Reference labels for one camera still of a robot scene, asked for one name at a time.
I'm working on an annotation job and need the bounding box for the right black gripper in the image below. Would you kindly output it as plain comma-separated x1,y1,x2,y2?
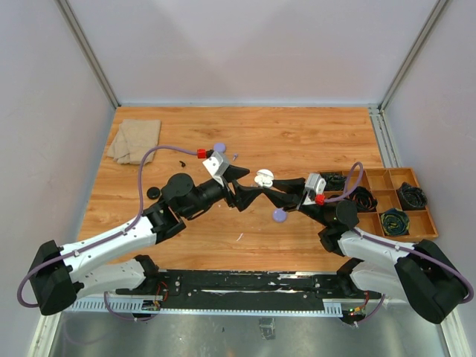
262,177,331,228

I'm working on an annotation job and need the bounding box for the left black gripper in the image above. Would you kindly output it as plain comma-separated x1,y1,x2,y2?
182,165,265,219

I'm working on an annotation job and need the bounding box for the purple earbud case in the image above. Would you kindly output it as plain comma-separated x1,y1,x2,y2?
213,142,227,152
272,208,288,223

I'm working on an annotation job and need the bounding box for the white earbud case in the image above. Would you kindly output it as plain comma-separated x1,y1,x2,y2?
254,169,274,188

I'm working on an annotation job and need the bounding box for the black earbud case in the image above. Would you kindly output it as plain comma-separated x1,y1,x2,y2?
146,187,161,200

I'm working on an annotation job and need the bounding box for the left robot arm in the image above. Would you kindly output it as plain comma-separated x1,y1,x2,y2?
27,159,272,316

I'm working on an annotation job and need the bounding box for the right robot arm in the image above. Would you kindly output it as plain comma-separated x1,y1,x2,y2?
259,176,475,324

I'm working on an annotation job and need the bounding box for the purple closed earbud case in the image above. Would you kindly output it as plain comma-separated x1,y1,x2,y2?
213,142,227,152

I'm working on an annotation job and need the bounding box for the wooden compartment tray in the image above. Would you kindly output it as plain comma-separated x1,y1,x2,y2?
321,167,438,242

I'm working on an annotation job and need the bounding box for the beige folded cloth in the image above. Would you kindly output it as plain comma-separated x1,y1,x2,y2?
106,119,161,165

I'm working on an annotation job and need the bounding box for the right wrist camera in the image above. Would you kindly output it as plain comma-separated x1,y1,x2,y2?
302,173,327,205

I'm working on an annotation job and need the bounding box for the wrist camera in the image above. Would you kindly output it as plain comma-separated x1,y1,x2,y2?
202,151,230,178
302,173,327,205

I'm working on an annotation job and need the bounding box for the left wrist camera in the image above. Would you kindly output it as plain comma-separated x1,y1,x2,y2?
202,151,230,178

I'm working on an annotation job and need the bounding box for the black rolled strap top-left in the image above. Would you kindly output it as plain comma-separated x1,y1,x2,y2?
320,171,350,191

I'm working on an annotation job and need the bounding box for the black rolled strap middle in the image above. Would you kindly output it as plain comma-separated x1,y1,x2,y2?
349,185,378,213

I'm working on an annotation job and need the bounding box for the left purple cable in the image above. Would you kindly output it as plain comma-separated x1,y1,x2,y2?
16,145,209,308

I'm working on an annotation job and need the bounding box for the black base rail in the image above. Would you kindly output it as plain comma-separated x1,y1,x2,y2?
115,269,366,309

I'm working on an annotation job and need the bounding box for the blue-green rolled strap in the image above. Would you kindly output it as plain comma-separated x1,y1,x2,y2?
379,208,411,235

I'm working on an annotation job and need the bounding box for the white cable duct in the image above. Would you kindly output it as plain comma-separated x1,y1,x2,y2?
70,299,343,317

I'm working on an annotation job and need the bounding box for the black rolled strap right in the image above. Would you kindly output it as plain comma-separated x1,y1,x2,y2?
396,181,428,209

